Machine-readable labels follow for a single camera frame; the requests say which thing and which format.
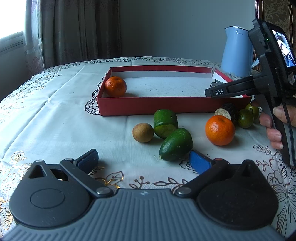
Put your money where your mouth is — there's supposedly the green cucumber piece tip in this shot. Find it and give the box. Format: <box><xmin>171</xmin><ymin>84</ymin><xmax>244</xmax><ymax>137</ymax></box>
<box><xmin>159</xmin><ymin>128</ymin><xmax>193</xmax><ymax>161</ymax></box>

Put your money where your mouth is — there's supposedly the orange tangerine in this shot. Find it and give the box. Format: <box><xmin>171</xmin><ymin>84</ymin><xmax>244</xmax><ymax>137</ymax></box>
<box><xmin>105</xmin><ymin>76</ymin><xmax>127</xmax><ymax>97</ymax></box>
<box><xmin>205</xmin><ymin>115</ymin><xmax>235</xmax><ymax>146</ymax></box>

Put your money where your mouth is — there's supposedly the dark sugarcane piece large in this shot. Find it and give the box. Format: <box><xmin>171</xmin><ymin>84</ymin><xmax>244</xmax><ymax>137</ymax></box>
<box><xmin>214</xmin><ymin>104</ymin><xmax>240</xmax><ymax>125</ymax></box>

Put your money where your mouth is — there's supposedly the person right hand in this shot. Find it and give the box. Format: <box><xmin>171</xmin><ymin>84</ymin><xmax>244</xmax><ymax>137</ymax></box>
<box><xmin>259</xmin><ymin>102</ymin><xmax>296</xmax><ymax>150</ymax></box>

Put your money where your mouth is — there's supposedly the light blue electric kettle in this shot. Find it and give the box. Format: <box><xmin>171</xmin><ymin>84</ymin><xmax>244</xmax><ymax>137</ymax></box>
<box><xmin>221</xmin><ymin>26</ymin><xmax>259</xmax><ymax>78</ymax></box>

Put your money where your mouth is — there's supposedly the red shallow cardboard box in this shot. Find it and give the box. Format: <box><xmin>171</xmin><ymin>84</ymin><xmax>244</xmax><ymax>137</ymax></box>
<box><xmin>96</xmin><ymin>65</ymin><xmax>251</xmax><ymax>116</ymax></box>

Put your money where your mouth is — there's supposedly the sheer white curtain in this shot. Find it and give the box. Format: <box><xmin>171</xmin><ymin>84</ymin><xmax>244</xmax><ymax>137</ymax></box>
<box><xmin>23</xmin><ymin>0</ymin><xmax>45</xmax><ymax>78</ymax></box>

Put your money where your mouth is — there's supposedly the dark brown curtain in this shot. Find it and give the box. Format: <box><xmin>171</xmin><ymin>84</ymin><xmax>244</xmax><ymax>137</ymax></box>
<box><xmin>41</xmin><ymin>1</ymin><xmax>121</xmax><ymax>68</ymax></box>

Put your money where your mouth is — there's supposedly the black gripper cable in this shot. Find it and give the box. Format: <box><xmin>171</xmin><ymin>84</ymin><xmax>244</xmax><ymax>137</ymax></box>
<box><xmin>278</xmin><ymin>76</ymin><xmax>296</xmax><ymax>167</ymax></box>

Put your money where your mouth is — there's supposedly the window frame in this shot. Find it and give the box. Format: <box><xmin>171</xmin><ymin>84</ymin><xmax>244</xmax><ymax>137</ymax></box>
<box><xmin>0</xmin><ymin>32</ymin><xmax>24</xmax><ymax>55</ymax></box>

